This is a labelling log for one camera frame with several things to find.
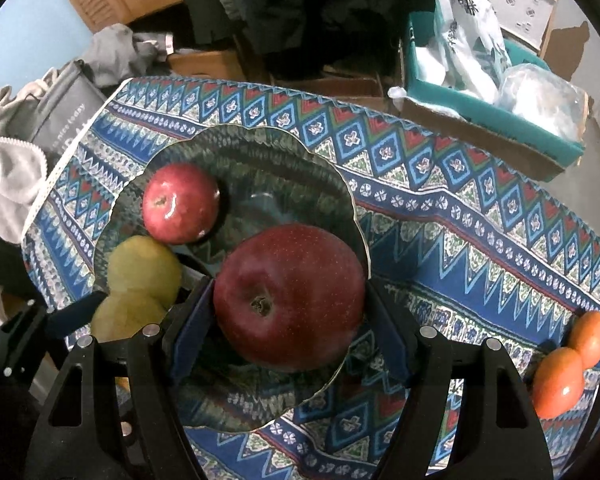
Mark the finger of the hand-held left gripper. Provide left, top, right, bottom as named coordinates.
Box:
left=44, top=292, right=106, bottom=338

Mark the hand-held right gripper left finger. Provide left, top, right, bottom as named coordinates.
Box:
left=24, top=276, right=216, bottom=480

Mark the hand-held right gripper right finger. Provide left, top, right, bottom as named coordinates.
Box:
left=362, top=280, right=556, bottom=480

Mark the yellow-green pear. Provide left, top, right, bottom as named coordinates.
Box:
left=109, top=235, right=183, bottom=306
left=90, top=292, right=168, bottom=343

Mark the large red apple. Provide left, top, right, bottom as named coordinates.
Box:
left=212, top=225, right=368, bottom=373

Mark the small red apple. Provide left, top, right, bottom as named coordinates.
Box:
left=141, top=162, right=221, bottom=246

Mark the green glass plate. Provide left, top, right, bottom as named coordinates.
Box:
left=92, top=124, right=372, bottom=433

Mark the orange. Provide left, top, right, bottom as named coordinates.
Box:
left=531, top=347, right=586, bottom=420
left=567, top=310, right=600, bottom=368

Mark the blue patterned tablecloth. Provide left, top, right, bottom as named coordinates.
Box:
left=21, top=75, right=600, bottom=480

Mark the light grey towel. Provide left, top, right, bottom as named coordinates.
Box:
left=0, top=67, right=53, bottom=246

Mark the grey printed tote bag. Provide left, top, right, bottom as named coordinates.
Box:
left=30, top=59, right=108, bottom=153

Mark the large cardboard box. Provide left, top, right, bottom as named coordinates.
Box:
left=390, top=85, right=581, bottom=183

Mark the teal plastic crate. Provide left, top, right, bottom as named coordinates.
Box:
left=405, top=10, right=586, bottom=161

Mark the small cardboard box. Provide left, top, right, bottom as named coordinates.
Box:
left=167, top=49, right=246, bottom=83

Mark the clear plastic bag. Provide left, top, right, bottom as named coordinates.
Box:
left=497, top=64, right=591, bottom=141

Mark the white printed rice bag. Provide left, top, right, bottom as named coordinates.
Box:
left=432, top=0, right=513, bottom=101

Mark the black hanging coat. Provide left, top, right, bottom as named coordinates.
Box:
left=175, top=0, right=436, bottom=68

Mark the white patterned crate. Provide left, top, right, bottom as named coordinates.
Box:
left=480, top=0, right=561, bottom=51

